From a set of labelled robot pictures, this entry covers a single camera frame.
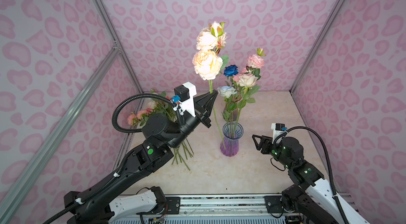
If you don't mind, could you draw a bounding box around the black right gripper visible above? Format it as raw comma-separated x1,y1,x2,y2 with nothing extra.
251,135,293,170

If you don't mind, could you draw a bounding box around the purple blue glass vase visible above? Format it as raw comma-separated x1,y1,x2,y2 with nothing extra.
220,121,244,157

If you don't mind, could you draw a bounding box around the dark blue artificial rose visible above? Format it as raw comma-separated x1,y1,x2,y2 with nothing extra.
224,65,239,103

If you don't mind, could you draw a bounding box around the peach rose stem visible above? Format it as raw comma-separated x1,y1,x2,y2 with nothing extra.
192,21,229,150

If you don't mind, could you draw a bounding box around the pink rosebud spray stem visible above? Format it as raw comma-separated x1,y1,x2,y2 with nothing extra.
225,66,261,123

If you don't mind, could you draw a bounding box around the pink carnation double stem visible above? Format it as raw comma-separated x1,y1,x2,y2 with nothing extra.
233,48,265,123

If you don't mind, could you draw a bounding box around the red glass vase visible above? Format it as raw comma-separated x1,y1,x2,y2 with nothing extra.
222,102,240,122

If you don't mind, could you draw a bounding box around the pink green carnation stem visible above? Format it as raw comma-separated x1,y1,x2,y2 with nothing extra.
127,108,153,127

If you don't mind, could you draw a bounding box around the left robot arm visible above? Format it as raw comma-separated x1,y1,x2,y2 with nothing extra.
62,91,218,224

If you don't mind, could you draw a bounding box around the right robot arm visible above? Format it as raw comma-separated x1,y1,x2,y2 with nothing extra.
252,135,368,224

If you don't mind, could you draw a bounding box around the red pink rose stem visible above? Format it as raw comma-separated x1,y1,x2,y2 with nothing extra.
150,98,194,172

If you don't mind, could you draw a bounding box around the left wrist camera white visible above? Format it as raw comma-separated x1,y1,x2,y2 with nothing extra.
172,82,197,117

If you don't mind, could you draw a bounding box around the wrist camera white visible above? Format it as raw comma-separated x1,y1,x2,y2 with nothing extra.
271,123,287,140
172,82,197,117

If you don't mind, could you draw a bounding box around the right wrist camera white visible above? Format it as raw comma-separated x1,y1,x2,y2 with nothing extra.
271,123,287,140

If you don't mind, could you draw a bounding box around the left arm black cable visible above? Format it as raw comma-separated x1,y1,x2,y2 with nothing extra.
42,93,185,224

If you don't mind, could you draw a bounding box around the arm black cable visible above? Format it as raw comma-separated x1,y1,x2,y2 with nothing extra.
272,126,350,224
42,93,185,224

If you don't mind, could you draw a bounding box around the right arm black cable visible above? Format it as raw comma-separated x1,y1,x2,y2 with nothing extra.
272,126,350,224

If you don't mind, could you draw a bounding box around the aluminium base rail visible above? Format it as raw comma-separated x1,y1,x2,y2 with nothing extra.
84,192,353,224

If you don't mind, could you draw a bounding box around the aluminium frame corner post left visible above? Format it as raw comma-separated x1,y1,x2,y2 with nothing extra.
92,0,143,93

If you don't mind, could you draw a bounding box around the aluminium frame corner post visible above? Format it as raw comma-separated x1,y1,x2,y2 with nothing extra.
289,0,348,96
92,0,143,93

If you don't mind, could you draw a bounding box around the aluminium frame corner post right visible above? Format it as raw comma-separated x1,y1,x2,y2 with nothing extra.
289,0,348,96

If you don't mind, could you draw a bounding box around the diagonal aluminium frame bar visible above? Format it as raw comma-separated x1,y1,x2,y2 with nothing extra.
1,45,121,224

